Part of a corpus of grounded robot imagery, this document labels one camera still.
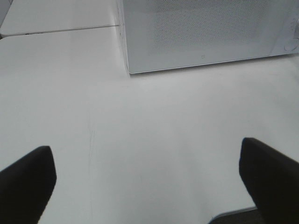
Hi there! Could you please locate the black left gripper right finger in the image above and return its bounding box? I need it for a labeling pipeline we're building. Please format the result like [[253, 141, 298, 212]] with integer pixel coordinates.
[[210, 137, 299, 224]]

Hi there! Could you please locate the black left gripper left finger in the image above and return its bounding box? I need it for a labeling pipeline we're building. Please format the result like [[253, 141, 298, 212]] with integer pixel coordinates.
[[0, 146, 57, 224]]

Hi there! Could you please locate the round white door release button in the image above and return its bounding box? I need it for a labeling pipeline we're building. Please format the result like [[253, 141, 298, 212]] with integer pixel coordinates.
[[284, 38, 299, 51]]

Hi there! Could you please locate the white microwave door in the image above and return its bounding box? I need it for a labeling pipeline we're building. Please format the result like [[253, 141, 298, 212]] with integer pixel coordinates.
[[123, 0, 299, 74]]

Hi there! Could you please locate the white microwave oven body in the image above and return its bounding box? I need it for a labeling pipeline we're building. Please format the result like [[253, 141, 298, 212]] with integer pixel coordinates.
[[116, 0, 129, 73]]

